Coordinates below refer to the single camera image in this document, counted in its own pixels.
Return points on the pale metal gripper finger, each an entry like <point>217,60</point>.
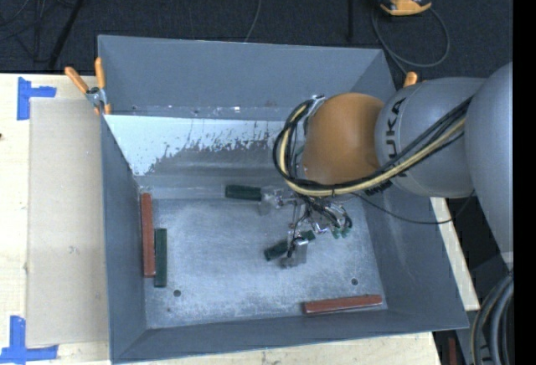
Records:
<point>268,199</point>
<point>300,251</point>

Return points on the dark green flat block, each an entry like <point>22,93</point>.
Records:
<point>275,250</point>
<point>160,258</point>
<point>243,192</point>

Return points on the grey metal bin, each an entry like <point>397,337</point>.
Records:
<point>234,263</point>

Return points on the pale wood flat board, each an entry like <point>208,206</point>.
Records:
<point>63,229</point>

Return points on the red-brown flat block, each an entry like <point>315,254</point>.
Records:
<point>147,233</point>
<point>341,304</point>

